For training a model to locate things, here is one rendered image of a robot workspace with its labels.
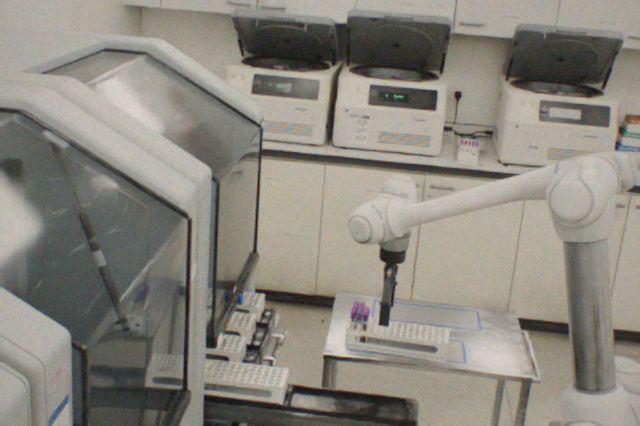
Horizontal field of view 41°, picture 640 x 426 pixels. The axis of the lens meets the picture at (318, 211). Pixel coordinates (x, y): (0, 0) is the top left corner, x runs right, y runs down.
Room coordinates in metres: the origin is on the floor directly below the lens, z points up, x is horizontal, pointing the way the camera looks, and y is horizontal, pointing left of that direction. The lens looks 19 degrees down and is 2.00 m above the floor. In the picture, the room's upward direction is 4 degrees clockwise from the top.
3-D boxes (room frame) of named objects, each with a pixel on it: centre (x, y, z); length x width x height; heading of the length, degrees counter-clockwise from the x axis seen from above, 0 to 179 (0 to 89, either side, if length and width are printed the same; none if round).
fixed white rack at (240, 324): (2.33, 0.31, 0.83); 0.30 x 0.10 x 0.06; 85
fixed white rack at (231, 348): (2.18, 0.33, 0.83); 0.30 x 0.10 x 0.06; 85
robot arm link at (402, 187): (2.30, -0.21, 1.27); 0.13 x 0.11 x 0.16; 151
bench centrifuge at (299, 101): (4.63, 0.24, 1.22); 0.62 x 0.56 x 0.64; 173
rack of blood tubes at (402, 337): (2.30, -0.26, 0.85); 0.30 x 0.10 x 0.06; 81
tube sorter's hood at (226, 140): (2.27, 0.46, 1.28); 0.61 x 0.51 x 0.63; 175
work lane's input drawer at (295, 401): (2.00, 0.02, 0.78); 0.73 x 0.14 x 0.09; 85
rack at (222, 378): (2.01, 0.20, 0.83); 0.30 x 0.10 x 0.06; 85
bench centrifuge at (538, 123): (4.50, -1.19, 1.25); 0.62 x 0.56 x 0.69; 175
